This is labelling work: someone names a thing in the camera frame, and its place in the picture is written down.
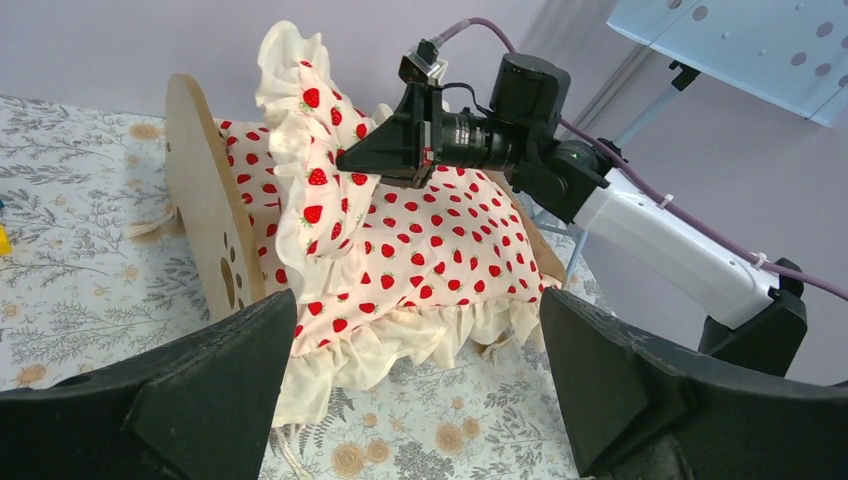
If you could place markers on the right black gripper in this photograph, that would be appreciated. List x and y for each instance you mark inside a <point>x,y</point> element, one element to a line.
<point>406,149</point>

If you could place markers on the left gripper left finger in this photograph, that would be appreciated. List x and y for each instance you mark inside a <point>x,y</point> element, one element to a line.
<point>199,407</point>

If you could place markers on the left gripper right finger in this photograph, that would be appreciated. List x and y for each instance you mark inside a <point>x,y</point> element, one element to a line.
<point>637,406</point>

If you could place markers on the large strawberry print cushion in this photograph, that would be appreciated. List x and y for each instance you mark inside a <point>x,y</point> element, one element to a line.
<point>447,264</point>

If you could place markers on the wooden pet bed frame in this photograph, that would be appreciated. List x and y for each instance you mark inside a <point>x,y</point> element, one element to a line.
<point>220,180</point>

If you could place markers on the small strawberry print pillow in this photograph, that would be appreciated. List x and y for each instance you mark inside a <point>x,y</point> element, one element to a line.
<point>311,122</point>

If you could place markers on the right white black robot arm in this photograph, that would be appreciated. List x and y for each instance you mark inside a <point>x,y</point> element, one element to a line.
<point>756,318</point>

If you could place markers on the floral table mat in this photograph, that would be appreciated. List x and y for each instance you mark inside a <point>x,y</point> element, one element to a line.
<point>100,271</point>

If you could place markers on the yellow toy block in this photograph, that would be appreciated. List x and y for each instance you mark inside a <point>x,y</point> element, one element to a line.
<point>5,243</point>

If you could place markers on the light blue perforated tray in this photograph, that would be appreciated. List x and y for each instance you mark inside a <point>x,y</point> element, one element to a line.
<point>790,53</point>

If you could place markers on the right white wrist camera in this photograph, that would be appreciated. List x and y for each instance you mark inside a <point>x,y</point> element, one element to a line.
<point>423,64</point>

